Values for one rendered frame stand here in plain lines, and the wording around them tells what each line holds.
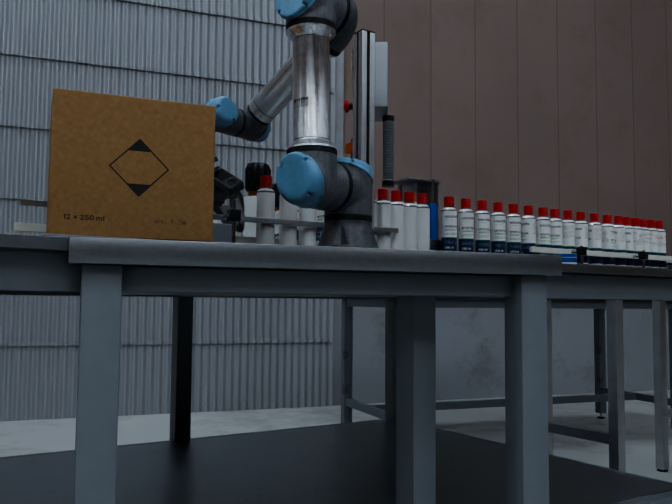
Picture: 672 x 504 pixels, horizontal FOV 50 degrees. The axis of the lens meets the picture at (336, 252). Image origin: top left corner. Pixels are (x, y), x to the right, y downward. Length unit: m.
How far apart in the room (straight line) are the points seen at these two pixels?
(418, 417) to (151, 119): 0.79
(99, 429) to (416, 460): 0.66
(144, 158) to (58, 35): 3.70
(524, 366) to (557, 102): 5.07
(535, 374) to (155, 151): 0.85
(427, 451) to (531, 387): 0.26
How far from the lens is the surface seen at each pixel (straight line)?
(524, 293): 1.43
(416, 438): 1.52
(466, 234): 2.41
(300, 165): 1.57
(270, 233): 1.98
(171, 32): 5.15
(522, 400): 1.44
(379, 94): 2.07
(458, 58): 5.95
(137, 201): 1.40
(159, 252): 1.15
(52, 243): 1.15
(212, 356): 4.90
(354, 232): 1.66
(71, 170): 1.40
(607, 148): 6.63
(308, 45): 1.67
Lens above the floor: 0.74
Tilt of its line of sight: 4 degrees up
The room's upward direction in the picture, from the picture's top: straight up
